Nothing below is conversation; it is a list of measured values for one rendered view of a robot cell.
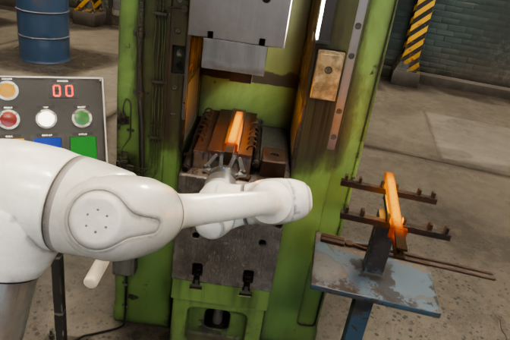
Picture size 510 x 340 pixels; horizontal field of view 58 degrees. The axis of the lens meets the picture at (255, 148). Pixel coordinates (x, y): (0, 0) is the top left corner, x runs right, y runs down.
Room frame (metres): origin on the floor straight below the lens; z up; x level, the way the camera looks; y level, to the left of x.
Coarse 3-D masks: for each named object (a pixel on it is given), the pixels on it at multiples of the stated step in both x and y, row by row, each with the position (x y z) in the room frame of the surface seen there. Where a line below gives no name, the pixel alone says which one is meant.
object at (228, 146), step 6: (240, 114) 1.69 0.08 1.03; (234, 120) 1.60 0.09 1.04; (240, 120) 1.61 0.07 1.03; (234, 126) 1.54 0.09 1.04; (240, 126) 1.59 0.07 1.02; (234, 132) 1.48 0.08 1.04; (228, 138) 1.41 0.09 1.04; (234, 138) 1.42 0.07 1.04; (228, 144) 1.33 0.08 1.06; (234, 144) 1.34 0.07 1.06; (228, 150) 1.28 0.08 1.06; (228, 156) 1.27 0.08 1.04; (228, 162) 1.27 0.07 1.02
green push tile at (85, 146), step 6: (72, 138) 1.25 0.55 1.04; (78, 138) 1.25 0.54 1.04; (84, 138) 1.26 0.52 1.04; (90, 138) 1.27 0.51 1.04; (72, 144) 1.24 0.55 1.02; (78, 144) 1.24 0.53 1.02; (84, 144) 1.25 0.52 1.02; (90, 144) 1.26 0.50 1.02; (72, 150) 1.23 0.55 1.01; (78, 150) 1.23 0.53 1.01; (84, 150) 1.24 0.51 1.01; (90, 150) 1.25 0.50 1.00; (90, 156) 1.24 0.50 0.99; (96, 156) 1.25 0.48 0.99
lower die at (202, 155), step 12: (216, 120) 1.72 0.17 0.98; (228, 120) 1.71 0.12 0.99; (216, 132) 1.57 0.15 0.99; (228, 132) 1.56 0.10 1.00; (240, 132) 1.58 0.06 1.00; (252, 132) 1.62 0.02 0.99; (204, 144) 1.47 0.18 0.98; (216, 144) 1.46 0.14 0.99; (240, 144) 1.49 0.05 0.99; (252, 144) 1.50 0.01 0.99; (204, 156) 1.41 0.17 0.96; (240, 156) 1.41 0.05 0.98
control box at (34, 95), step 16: (0, 80) 1.25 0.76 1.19; (16, 80) 1.27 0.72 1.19; (32, 80) 1.29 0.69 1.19; (48, 80) 1.31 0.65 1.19; (64, 80) 1.32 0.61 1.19; (80, 80) 1.35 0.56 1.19; (96, 80) 1.37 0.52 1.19; (0, 96) 1.23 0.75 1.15; (16, 96) 1.24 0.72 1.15; (32, 96) 1.26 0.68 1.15; (48, 96) 1.28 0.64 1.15; (64, 96) 1.30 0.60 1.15; (80, 96) 1.32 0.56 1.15; (96, 96) 1.34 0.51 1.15; (0, 112) 1.20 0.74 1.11; (16, 112) 1.22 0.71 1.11; (32, 112) 1.24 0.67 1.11; (64, 112) 1.28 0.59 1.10; (96, 112) 1.32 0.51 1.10; (0, 128) 1.18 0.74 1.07; (16, 128) 1.20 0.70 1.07; (32, 128) 1.22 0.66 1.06; (48, 128) 1.24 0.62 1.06; (64, 128) 1.26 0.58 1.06; (80, 128) 1.28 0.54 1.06; (96, 128) 1.30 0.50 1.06; (64, 144) 1.23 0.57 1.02; (96, 144) 1.27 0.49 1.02
